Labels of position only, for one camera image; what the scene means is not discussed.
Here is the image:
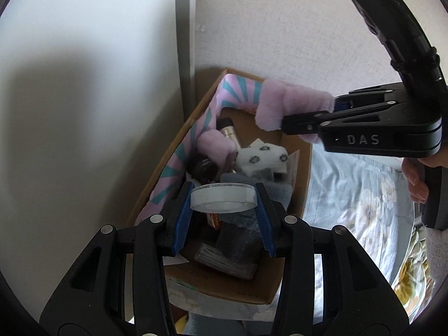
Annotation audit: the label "pink printed cardboard box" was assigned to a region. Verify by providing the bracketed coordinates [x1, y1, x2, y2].
[135, 67, 313, 306]

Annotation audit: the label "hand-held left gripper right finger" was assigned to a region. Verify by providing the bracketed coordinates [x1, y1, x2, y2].
[254, 182, 411, 336]

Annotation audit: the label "clear tape roll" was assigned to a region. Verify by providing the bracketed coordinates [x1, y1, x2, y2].
[190, 183, 259, 213]

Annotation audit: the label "yellow green floral quilt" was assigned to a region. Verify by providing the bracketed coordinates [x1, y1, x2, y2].
[393, 223, 435, 309]

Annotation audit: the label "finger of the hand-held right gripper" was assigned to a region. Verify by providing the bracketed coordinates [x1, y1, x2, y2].
[332, 85, 407, 113]
[281, 100, 398, 136]

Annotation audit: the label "person's right hand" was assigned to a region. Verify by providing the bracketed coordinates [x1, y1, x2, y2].
[401, 153, 448, 204]

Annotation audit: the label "white paper slip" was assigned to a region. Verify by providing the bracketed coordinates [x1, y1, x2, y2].
[162, 255, 190, 267]

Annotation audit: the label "gold and black cosmetic bottle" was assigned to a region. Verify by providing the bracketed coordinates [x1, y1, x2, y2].
[216, 117, 243, 150]

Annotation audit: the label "blue grey fluffy sock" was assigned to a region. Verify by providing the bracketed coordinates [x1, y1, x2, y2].
[219, 168, 295, 225]

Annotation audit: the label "grey plastic packet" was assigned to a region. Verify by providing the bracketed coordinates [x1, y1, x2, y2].
[193, 242, 258, 281]

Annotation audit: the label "white flower print sock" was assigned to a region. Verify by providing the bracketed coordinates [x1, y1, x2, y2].
[233, 138, 290, 176]

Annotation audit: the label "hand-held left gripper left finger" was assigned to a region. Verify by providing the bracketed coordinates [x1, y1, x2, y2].
[39, 181, 196, 336]

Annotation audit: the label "pale blue floral bedsheet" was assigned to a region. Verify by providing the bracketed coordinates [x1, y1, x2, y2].
[245, 146, 418, 336]

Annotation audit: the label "black round jar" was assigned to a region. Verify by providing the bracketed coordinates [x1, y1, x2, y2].
[190, 153, 220, 183]

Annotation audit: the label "grey door frame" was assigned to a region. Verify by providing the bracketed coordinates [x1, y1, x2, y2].
[174, 0, 197, 113]

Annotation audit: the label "orange small box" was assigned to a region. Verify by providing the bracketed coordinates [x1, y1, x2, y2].
[206, 211, 223, 230]

